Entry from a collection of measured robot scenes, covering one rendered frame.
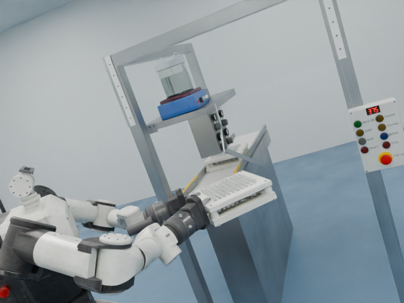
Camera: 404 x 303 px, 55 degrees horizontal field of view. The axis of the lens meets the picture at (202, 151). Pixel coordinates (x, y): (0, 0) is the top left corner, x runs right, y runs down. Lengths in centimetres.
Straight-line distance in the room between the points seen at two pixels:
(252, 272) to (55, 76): 447
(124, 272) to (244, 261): 134
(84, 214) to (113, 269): 69
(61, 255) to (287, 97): 445
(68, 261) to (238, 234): 132
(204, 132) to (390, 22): 378
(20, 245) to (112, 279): 26
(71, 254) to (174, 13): 456
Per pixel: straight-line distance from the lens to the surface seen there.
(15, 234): 113
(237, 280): 233
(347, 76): 167
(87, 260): 97
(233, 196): 134
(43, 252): 105
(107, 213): 167
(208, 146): 186
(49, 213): 125
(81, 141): 601
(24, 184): 130
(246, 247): 220
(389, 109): 164
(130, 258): 98
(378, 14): 528
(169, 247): 120
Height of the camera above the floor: 150
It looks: 11 degrees down
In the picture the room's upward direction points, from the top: 20 degrees counter-clockwise
